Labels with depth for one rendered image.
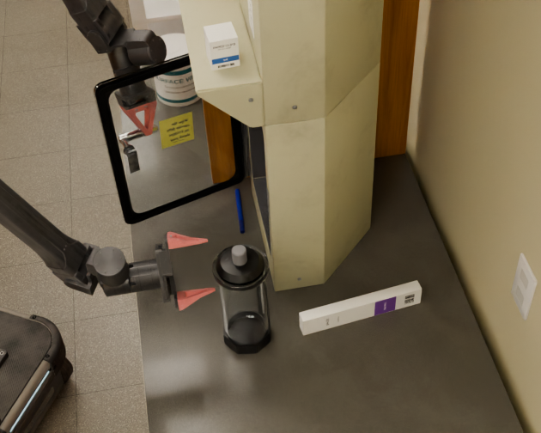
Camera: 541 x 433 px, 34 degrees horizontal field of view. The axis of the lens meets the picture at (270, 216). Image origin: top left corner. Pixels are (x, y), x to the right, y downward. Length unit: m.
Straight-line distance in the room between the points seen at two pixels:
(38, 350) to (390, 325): 1.30
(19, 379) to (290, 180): 1.34
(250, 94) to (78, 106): 2.52
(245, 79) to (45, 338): 1.50
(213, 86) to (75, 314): 1.78
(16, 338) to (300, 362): 1.27
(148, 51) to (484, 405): 0.96
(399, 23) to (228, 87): 0.58
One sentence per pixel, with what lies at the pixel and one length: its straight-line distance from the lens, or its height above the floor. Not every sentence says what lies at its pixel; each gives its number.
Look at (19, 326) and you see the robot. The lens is 2.89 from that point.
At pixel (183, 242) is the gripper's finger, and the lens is 1.65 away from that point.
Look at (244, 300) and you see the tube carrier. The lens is 1.69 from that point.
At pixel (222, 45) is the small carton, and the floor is 1.56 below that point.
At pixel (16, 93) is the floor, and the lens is 4.18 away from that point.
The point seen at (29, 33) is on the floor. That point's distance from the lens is 4.56.
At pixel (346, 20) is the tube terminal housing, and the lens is 1.54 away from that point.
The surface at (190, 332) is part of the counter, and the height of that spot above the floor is 0.94.
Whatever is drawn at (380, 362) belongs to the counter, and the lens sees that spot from 1.82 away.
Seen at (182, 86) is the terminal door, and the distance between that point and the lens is 1.84.
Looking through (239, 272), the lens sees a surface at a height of 1.18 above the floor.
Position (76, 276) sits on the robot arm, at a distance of 1.66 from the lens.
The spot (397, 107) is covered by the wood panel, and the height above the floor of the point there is 1.09.
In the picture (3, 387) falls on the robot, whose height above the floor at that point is 0.24.
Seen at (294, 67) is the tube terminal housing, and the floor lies 1.53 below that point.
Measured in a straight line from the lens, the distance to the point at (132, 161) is 1.89.
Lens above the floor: 2.44
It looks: 46 degrees down
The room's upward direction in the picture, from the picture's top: 3 degrees counter-clockwise
